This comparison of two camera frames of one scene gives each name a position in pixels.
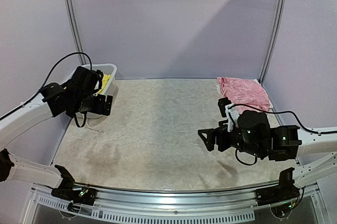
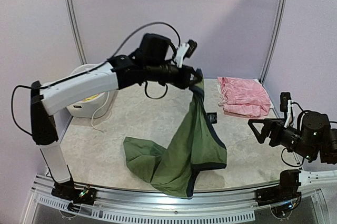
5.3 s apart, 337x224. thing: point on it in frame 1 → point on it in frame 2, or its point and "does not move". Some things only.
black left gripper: x=99 y=108 → x=184 y=82
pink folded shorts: x=244 y=91 does not move
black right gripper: x=219 y=138 → x=274 y=130
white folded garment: x=256 y=80 does not move
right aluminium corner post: x=284 y=3 does not move
